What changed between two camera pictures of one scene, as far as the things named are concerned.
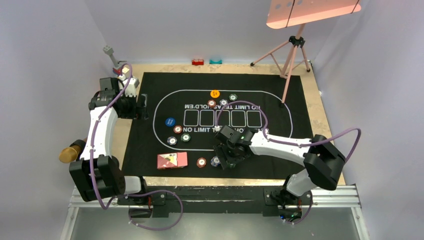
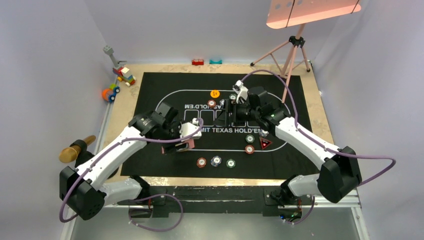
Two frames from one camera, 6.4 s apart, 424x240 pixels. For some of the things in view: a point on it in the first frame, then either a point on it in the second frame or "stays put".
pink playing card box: x=172 y=160 -> x=190 y=145
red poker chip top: x=211 y=103 stays put
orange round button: x=214 y=93 stays put
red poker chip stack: x=201 y=162 stays put
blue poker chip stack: x=215 y=161 stays put
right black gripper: x=221 y=149 -> x=231 y=105
